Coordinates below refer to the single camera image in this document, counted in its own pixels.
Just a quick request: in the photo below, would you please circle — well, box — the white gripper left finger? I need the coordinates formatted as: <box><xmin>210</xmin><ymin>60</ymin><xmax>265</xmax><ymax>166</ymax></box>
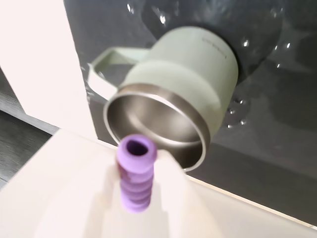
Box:
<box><xmin>83</xmin><ymin>158</ymin><xmax>129</xmax><ymax>238</ymax></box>

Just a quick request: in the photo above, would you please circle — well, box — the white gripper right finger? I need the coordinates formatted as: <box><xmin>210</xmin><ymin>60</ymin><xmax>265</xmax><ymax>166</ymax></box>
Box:
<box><xmin>150</xmin><ymin>150</ymin><xmax>223</xmax><ymax>238</ymax></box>

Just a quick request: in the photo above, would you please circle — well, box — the purple ribbed pen grip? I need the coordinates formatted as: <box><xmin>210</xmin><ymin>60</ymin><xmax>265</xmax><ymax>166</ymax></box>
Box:
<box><xmin>115</xmin><ymin>133</ymin><xmax>158</xmax><ymax>213</ymax></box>

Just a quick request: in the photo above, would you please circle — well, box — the dark grey table mat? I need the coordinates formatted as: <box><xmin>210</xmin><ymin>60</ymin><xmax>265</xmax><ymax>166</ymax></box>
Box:
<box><xmin>63</xmin><ymin>0</ymin><xmax>317</xmax><ymax>227</ymax></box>

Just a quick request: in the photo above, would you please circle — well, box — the pale green steel-lined mug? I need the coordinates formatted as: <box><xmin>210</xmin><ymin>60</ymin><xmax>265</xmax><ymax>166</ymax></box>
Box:
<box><xmin>88</xmin><ymin>26</ymin><xmax>240</xmax><ymax>173</ymax></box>

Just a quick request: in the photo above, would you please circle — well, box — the grey round coaster disc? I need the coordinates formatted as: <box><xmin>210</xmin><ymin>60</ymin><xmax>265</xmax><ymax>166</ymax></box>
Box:
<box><xmin>140</xmin><ymin>0</ymin><xmax>283</xmax><ymax>84</ymax></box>

